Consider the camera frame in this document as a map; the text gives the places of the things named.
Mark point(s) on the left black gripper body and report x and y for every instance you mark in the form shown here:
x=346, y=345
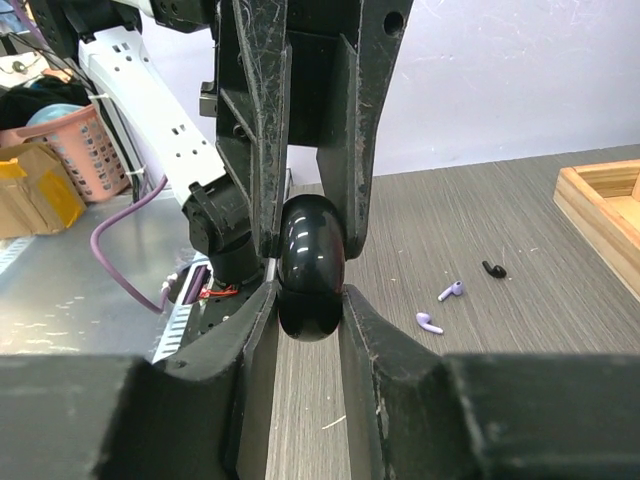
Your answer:
x=312, y=29

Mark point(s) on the purple earbud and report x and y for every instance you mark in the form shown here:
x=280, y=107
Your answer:
x=455, y=289
x=425, y=322

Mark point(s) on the black earbud charging case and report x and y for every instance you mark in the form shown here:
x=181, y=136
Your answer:
x=310, y=268

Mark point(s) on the black earbud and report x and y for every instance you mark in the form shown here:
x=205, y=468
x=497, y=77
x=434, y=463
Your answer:
x=496, y=271

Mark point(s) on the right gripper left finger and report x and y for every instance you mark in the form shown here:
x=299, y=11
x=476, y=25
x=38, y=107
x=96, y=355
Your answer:
x=201, y=413

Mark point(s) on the pink plastic basket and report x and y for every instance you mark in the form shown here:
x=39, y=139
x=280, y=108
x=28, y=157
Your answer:
x=77, y=135

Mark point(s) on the brown cardboard box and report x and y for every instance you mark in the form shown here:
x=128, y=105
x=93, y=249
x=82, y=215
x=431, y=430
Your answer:
x=37, y=194

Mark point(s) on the grey slotted cable duct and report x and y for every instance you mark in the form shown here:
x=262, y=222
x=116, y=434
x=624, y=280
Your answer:
x=170, y=341

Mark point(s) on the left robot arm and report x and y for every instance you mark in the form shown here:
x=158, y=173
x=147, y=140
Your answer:
x=104, y=38

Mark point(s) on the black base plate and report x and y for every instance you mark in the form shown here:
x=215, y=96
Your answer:
x=211, y=303

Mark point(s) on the wooden clothes rack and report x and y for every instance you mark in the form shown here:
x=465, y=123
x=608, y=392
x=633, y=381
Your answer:
x=602, y=202

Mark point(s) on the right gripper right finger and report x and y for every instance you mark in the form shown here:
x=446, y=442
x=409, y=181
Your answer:
x=413, y=414

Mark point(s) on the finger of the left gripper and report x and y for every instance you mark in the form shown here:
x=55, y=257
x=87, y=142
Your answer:
x=363, y=65
x=253, y=69

